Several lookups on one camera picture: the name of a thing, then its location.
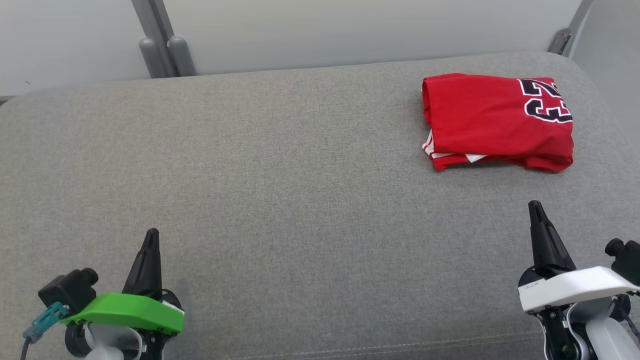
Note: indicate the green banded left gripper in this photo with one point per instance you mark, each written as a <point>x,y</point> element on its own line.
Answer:
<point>130,312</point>

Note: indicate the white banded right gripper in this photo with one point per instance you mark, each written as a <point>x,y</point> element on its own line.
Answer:
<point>575,290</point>

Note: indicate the red jersey shirt white trim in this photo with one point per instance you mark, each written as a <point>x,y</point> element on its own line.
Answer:
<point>480,115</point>

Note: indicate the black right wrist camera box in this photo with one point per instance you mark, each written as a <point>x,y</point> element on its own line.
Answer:
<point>625,260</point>

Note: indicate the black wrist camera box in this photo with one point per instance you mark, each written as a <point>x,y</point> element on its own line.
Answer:
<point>625,260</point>
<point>67,292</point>

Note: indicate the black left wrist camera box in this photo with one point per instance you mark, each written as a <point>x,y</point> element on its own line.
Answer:
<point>67,292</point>

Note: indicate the grey metal corner post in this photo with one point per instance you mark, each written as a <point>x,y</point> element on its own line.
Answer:
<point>567,32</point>

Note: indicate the grey metal partition post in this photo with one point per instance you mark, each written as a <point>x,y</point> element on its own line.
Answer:
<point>167,45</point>

